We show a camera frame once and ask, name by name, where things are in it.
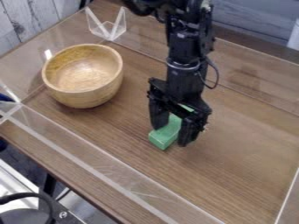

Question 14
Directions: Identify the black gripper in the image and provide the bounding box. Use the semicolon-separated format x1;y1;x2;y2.
149;59;211;147

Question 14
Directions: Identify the green rectangular block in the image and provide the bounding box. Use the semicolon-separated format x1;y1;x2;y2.
149;112;182;151

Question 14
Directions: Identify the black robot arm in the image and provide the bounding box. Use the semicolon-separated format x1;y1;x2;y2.
122;0;215;147

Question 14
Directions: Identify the light wooden bowl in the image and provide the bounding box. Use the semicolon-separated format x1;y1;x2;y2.
42;44;125;109

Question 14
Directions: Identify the clear acrylic front barrier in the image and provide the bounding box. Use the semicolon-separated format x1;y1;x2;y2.
0;83;226;224

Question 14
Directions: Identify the white object at right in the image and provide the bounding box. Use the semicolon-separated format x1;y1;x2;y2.
288;18;299;51

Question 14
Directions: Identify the black table leg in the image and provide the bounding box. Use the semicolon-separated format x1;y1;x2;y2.
43;174;58;197

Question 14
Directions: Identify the blue object at left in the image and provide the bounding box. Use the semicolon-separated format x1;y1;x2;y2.
0;93;15;102

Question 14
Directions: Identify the clear acrylic corner bracket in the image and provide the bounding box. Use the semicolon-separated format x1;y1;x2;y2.
85;7;127;41

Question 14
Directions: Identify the grey metal bracket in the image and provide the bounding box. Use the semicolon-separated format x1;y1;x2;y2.
53;200;87;224

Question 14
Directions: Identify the black cable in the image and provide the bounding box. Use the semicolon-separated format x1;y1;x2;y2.
0;191;61;224

